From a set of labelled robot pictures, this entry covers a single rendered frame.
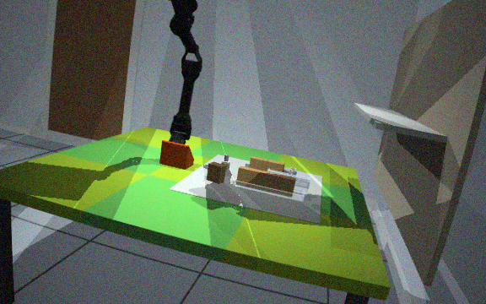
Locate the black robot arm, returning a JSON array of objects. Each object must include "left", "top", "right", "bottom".
[{"left": 169, "top": 0, "right": 203, "bottom": 144}]

